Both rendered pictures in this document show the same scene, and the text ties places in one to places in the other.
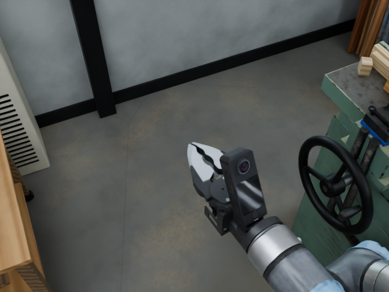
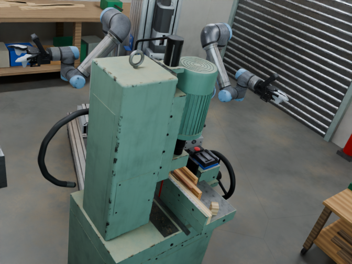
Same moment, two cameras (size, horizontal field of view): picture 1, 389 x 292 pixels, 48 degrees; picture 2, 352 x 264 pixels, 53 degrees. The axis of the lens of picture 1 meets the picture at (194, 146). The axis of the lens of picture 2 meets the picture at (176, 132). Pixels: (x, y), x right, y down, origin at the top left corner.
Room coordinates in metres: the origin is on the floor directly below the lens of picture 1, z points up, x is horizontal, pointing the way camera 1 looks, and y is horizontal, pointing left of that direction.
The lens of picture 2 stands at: (2.06, -1.10, 2.00)
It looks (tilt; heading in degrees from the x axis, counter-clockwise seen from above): 32 degrees down; 162
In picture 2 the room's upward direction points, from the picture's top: 13 degrees clockwise
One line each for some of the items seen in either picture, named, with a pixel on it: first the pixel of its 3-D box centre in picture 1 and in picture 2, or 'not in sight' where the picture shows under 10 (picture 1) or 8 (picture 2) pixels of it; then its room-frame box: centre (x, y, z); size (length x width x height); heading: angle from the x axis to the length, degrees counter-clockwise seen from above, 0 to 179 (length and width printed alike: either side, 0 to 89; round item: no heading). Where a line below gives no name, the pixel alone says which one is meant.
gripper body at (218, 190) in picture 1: (241, 212); (265, 90); (0.35, -0.07, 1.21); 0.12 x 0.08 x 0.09; 32
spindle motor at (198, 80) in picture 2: not in sight; (189, 99); (0.81, -0.68, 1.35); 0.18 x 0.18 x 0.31
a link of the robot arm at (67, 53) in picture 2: not in sight; (67, 53); (0.12, -1.21, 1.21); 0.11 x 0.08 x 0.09; 114
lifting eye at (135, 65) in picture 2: not in sight; (136, 58); (0.94, -0.94, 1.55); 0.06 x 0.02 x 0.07; 117
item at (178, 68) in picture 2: not in sight; (170, 60); (0.88, -0.81, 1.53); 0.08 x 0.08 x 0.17; 27
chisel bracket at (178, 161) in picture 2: not in sight; (171, 161); (0.82, -0.70, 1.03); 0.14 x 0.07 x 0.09; 117
